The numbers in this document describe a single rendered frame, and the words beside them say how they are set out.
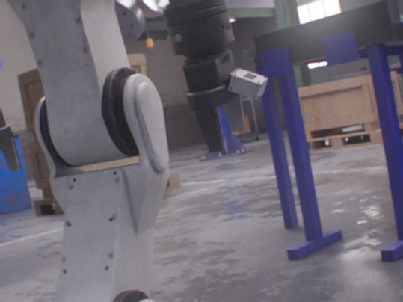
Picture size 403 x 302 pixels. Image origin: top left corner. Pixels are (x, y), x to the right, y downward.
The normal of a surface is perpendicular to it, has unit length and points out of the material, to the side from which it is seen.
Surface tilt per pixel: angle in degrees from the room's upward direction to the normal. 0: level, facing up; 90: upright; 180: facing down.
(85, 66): 100
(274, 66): 90
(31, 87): 90
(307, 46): 90
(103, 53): 90
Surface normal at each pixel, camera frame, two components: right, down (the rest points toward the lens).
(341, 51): -0.71, 0.17
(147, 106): 0.91, -0.15
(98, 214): -0.40, -0.40
